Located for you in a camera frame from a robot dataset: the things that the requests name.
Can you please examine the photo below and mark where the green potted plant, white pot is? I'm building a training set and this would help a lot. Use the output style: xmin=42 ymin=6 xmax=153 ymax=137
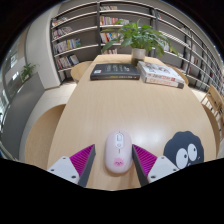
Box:
xmin=100 ymin=18 xmax=179 ymax=67

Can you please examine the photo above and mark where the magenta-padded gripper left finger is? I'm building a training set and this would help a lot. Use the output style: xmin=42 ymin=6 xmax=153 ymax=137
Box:
xmin=46 ymin=143 xmax=97 ymax=188

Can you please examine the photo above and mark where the group of wooden frame chairs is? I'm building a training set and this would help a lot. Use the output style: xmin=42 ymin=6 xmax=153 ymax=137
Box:
xmin=199 ymin=83 xmax=224 ymax=138

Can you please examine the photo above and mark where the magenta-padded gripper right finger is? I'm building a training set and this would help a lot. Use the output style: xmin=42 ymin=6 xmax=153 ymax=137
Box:
xmin=131 ymin=143 xmax=181 ymax=188

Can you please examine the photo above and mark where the dark cartoon-eyed mouse pad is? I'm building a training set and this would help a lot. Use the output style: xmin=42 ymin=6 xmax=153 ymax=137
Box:
xmin=163 ymin=130 xmax=205 ymax=171

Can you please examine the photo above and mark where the small green potted plant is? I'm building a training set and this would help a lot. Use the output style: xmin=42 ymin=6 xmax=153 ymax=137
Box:
xmin=19 ymin=62 xmax=38 ymax=83

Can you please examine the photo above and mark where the pink computer mouse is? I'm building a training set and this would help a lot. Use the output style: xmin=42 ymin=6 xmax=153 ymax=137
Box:
xmin=104 ymin=130 xmax=133 ymax=174

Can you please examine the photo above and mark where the tall bookshelf unit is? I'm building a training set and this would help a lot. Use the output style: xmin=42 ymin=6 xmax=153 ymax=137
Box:
xmin=49 ymin=0 xmax=224 ymax=98

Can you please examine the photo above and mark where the black book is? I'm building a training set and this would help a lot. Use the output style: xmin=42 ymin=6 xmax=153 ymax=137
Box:
xmin=89 ymin=63 xmax=141 ymax=81

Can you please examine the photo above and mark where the grey low counter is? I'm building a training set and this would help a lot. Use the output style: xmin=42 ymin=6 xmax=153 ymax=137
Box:
xmin=0 ymin=72 xmax=46 ymax=154

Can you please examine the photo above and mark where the white illustrated book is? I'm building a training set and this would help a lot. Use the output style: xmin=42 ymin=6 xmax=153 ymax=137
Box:
xmin=136 ymin=60 xmax=186 ymax=84

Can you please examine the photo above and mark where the white book with red lettering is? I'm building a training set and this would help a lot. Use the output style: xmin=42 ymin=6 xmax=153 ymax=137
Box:
xmin=141 ymin=74 xmax=185 ymax=90

